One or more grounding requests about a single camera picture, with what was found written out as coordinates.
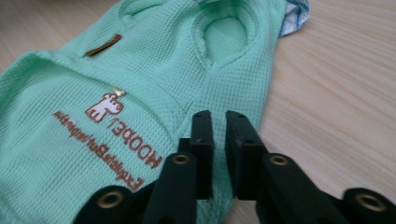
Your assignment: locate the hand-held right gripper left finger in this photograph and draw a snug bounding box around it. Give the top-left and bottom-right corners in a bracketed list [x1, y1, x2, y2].
[177, 109, 216, 201]

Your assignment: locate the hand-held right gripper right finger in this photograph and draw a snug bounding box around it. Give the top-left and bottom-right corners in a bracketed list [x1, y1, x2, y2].
[225, 109, 269, 201]

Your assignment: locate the mint green pet garment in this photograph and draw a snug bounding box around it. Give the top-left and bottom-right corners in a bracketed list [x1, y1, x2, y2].
[0, 0, 311, 224]

